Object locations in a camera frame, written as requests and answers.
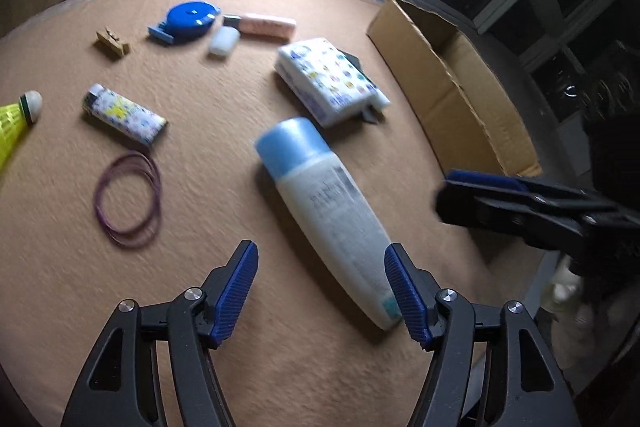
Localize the purple rubber band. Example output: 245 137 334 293
94 153 162 248

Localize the wooden clothespin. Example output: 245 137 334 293
95 26 131 58

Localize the white bottle with blue cap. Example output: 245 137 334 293
255 117 404 331

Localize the person's right hand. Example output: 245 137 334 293
542 257 601 368

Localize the pink tube with grey cap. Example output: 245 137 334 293
222 13 297 42

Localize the patterned lighter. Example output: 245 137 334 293
82 84 169 148

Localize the cardboard box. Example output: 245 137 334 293
367 0 543 178

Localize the blue round case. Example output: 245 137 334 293
165 1 217 40

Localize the patterned tissue pack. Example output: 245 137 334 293
275 38 391 128

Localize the small white case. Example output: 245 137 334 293
208 27 241 58

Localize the blue phone stand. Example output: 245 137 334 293
147 4 222 46

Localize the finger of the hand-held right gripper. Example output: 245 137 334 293
435 169 620 254

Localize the yellow shuttlecock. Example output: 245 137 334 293
0 91 43 174

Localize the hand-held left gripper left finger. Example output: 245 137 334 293
61 240 259 427

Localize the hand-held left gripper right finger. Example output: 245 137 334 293
384 243 583 427

